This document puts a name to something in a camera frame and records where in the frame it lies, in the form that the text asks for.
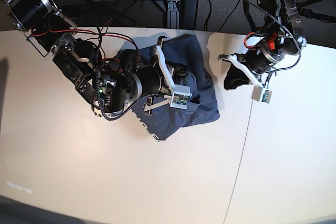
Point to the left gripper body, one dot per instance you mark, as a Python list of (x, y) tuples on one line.
[(261, 61)]

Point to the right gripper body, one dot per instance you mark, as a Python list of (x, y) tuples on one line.
[(143, 83)]

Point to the blue grey T-shirt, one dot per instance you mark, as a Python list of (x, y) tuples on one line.
[(166, 86)]

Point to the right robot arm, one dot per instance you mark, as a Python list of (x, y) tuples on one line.
[(112, 86)]

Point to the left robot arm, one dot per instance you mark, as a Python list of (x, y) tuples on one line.
[(279, 25)]

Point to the aluminium table leg profile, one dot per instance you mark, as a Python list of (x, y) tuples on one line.
[(173, 14)]

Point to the black power adapter brick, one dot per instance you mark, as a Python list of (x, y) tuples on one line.
[(188, 14)]

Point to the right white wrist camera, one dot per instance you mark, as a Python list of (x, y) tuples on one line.
[(180, 97)]

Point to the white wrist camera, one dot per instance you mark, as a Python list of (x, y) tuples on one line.
[(180, 97), (261, 94)]

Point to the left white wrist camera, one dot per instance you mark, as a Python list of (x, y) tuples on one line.
[(261, 94)]

